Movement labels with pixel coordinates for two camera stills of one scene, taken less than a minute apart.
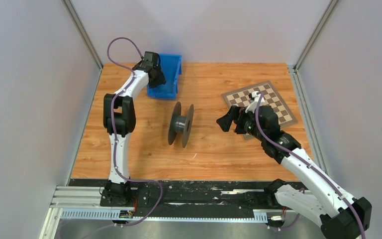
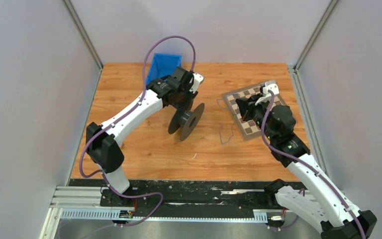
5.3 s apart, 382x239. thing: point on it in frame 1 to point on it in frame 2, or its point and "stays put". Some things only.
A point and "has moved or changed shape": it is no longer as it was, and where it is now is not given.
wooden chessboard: (271, 98) stays put
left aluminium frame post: (70, 9) stays put
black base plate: (188, 198) stays put
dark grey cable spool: (180, 123) has moved or changed shape
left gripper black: (161, 79) to (191, 96)
